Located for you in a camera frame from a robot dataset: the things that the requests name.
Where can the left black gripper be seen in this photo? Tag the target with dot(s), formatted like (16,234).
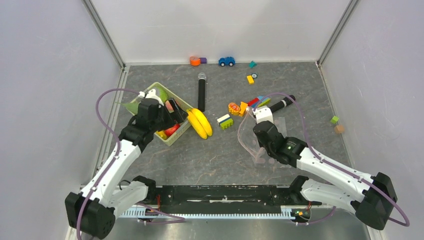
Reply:
(175,117)

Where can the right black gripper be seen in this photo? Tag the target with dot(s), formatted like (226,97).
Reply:
(261,144)

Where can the clear polka dot zip bag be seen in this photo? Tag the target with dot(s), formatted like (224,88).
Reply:
(248,140)

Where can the yellow banana bunch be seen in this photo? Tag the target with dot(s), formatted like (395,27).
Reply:
(200,123)

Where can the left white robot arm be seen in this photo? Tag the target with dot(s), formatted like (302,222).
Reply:
(96,207)

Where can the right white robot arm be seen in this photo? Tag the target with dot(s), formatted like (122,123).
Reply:
(369,197)

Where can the red peach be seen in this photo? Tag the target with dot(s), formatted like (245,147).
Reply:
(169,106)

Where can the red tomato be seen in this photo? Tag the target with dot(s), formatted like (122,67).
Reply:
(170,131)

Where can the light green plastic basket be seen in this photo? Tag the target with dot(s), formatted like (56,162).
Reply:
(175,136)

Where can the green cabbage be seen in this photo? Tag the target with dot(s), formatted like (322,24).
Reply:
(162,94)

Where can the small yellow fruit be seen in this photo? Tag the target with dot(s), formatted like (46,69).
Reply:
(162,135)

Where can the multicolour brick stack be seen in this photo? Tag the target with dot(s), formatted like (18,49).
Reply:
(258,101)

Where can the long green cucumber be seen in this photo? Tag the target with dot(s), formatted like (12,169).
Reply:
(132,107)

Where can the orange brick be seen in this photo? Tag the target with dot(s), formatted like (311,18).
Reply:
(243,109)

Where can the slanted black microphone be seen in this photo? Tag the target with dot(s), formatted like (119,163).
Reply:
(286,101)

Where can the orange cartoon figure block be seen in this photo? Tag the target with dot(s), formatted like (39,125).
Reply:
(234,109)

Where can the white blue green brick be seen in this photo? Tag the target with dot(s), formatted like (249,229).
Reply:
(225,121)

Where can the upright black microphone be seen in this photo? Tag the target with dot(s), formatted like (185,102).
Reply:
(201,103)

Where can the yellow brick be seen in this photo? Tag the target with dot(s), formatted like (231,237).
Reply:
(250,79)

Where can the purple block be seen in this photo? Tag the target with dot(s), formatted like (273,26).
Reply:
(203,60)

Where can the green cube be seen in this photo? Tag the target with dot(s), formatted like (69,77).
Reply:
(334,120)

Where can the tan wooden cube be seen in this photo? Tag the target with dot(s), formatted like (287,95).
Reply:
(339,129)

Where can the teal block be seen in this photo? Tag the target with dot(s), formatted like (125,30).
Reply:
(252,64)

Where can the blue toy car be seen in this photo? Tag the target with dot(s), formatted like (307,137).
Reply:
(227,61)

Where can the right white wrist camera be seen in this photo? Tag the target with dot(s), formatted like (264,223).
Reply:
(263,114)

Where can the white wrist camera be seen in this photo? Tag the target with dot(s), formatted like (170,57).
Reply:
(151,94)
(263,114)

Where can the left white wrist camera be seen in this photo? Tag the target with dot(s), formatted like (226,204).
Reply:
(151,94)

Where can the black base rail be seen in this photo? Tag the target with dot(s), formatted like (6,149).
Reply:
(224,199)

